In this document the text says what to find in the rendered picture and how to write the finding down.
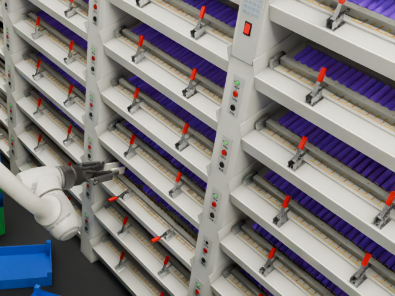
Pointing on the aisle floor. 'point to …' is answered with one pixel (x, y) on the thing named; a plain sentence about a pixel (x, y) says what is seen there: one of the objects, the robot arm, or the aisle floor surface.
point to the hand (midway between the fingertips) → (114, 168)
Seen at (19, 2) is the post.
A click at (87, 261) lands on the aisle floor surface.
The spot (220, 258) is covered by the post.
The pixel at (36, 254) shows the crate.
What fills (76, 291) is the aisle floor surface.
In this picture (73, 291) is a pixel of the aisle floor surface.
